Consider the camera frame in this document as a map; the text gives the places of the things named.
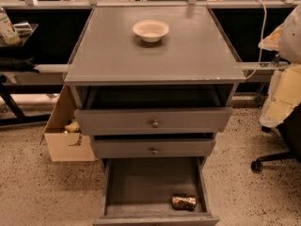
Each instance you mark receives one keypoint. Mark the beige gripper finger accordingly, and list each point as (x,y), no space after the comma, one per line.
(271,42)
(284,95)

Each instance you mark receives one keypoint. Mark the yellow item in box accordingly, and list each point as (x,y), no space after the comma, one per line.
(73,127)

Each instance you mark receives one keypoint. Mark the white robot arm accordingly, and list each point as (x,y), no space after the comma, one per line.
(290,38)

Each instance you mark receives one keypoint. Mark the orange soda can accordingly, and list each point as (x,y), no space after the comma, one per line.
(184,202)

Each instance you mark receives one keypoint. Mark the cardboard box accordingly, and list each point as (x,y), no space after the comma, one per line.
(62,144)

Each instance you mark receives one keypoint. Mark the black bag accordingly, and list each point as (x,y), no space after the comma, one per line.
(9,64)

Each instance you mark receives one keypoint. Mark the shiny foil packet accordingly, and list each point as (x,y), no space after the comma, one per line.
(23,29)

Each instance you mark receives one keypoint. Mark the white bowl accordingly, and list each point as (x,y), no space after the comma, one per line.
(150,30)

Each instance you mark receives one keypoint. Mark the plastic bottle green label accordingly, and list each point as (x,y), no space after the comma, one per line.
(10,35)

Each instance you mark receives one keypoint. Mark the grey bottom drawer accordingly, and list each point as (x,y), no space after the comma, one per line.
(138,192)

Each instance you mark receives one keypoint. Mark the grey top drawer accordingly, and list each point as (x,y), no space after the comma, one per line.
(152,111)

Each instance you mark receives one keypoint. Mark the grey drawer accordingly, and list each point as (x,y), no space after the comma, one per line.
(151,145)
(152,111)
(138,192)

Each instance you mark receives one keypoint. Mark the grey drawer cabinet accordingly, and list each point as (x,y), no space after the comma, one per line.
(192,55)

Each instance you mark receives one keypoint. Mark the metal clamp rod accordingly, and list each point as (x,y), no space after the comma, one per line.
(275,60)

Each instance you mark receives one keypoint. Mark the grey middle drawer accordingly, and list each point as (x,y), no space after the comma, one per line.
(151,145)

